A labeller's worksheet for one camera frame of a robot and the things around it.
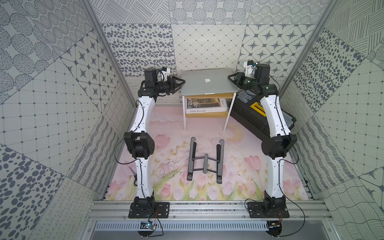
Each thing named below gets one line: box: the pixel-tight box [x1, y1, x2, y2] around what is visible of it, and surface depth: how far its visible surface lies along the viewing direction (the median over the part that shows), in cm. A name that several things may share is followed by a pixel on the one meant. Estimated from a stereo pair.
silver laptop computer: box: [181, 67, 239, 96], surface depth 83 cm
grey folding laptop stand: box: [187, 136, 225, 184], surface depth 88 cm
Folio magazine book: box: [185, 98, 228, 114], surface depth 96 cm
